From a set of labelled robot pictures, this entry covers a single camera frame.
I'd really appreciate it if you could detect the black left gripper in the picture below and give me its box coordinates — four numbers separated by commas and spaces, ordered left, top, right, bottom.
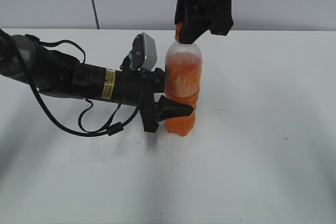
111, 68, 193, 132

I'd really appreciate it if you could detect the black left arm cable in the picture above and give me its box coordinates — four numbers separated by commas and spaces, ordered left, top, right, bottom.
0, 28, 144, 137

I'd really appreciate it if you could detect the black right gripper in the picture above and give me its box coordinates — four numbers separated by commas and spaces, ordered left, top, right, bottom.
174, 0, 234, 44

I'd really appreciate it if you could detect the orange bottle cap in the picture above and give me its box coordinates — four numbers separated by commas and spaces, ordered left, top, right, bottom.
175, 22, 183, 42

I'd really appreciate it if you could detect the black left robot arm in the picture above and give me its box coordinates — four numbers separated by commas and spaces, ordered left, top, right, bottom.
1, 32, 194, 133

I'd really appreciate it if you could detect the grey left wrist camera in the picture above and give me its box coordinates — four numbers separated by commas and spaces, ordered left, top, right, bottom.
121, 32, 158, 72

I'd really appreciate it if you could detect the orange soda bottle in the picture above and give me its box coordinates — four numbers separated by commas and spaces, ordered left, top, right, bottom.
163, 22, 204, 137

